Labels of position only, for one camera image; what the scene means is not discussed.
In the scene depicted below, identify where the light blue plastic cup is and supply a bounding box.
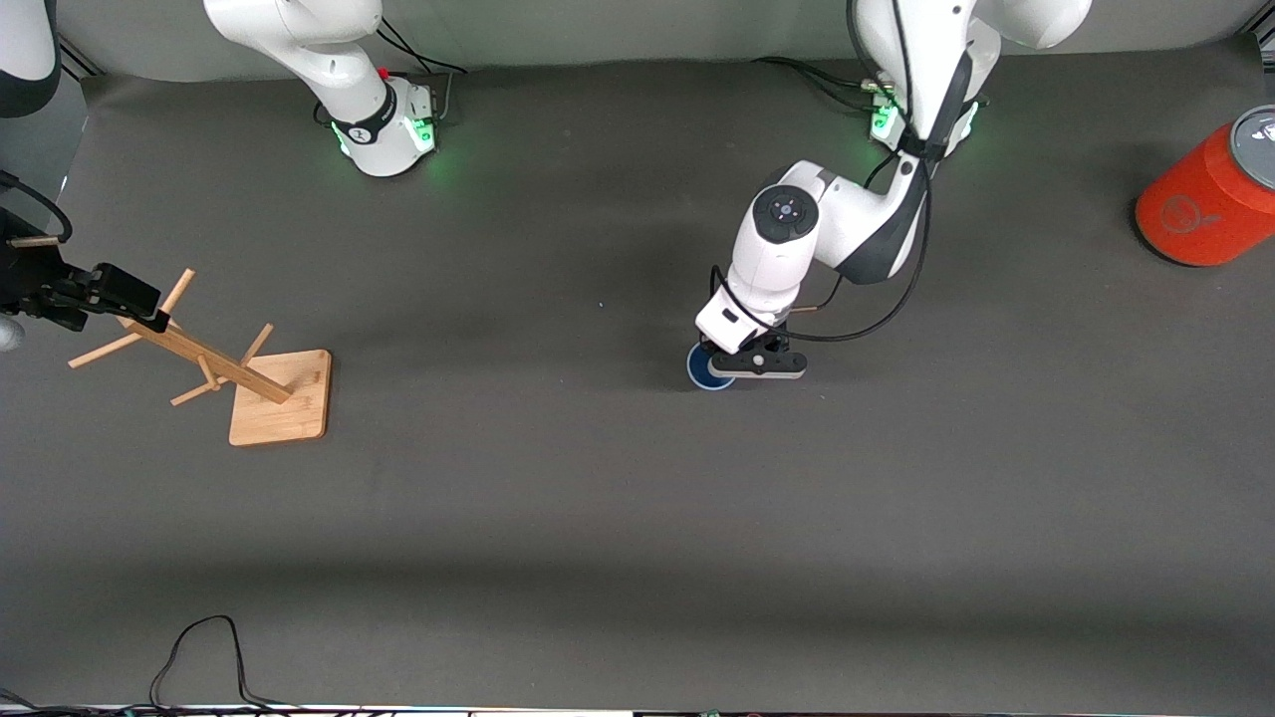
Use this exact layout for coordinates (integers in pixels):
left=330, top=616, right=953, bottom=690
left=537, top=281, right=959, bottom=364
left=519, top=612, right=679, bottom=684
left=686, top=342, right=740, bottom=391

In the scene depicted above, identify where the wooden mug tree rack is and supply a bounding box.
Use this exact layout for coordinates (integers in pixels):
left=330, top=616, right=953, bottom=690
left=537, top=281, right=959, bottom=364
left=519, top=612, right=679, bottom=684
left=68, top=267, right=332, bottom=447

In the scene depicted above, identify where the orange can with grey lid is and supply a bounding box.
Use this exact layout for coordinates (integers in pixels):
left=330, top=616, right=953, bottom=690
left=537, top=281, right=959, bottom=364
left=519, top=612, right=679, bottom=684
left=1135, top=105, right=1275, bottom=268

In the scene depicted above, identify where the black right arm wrist cable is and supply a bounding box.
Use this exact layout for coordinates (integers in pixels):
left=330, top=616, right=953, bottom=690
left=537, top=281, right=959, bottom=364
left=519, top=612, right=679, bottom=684
left=0, top=169, right=74, bottom=246

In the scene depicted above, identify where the black arm wrist cable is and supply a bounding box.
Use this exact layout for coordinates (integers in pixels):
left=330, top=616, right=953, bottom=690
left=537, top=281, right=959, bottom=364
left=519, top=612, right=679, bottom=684
left=0, top=169, right=74, bottom=246
left=709, top=0, right=934, bottom=343

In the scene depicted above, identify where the black left arm wrist cable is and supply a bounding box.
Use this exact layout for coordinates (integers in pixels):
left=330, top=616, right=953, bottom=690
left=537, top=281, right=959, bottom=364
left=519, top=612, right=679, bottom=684
left=709, top=0, right=934, bottom=343

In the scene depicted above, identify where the black left arm base cable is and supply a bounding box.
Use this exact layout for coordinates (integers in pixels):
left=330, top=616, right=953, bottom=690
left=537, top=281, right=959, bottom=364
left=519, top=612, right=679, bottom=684
left=752, top=55, right=893, bottom=113

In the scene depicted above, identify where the black arm base cable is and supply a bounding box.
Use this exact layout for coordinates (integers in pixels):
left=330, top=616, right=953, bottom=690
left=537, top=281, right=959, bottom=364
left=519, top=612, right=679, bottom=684
left=377, top=15, right=469, bottom=125
left=752, top=55, right=893, bottom=113

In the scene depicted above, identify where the thin black looped cable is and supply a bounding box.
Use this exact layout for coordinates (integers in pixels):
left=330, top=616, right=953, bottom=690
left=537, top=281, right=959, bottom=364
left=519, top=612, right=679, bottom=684
left=149, top=615, right=300, bottom=713

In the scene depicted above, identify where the black right arm base cable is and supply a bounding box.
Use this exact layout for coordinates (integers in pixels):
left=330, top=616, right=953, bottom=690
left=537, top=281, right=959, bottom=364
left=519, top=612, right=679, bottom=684
left=377, top=15, right=469, bottom=125

